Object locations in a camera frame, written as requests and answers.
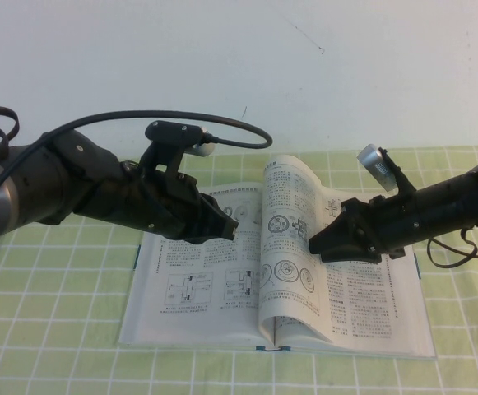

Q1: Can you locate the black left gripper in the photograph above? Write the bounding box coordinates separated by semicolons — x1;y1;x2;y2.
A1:
117;162;240;245

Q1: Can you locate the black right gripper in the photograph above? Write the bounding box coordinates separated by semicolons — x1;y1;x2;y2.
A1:
308;191;419;264

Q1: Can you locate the technical book with diagrams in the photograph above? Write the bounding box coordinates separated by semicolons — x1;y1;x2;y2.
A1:
117;155;438;362

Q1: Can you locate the green white checkered tablecloth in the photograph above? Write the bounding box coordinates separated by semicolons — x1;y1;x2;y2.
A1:
0;146;478;395

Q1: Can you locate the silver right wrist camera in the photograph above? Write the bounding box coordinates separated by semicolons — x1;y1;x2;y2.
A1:
356;143;400;193

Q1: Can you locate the black right camera mount bracket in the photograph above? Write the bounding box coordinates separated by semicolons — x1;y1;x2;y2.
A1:
378;146;420;199

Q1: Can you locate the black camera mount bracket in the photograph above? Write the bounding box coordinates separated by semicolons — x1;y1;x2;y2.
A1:
144;119;207;176
378;146;420;199

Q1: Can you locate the black left camera mount bracket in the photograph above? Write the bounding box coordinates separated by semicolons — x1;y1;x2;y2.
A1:
144;119;207;176

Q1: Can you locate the thin dark right arm cable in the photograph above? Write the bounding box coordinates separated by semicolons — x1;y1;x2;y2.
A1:
425;225;478;269

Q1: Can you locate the black left camera cable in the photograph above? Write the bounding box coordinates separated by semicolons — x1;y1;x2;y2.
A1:
0;109;274;211

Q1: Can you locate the dark looped strap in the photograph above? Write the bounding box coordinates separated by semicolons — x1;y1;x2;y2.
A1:
0;105;21;146

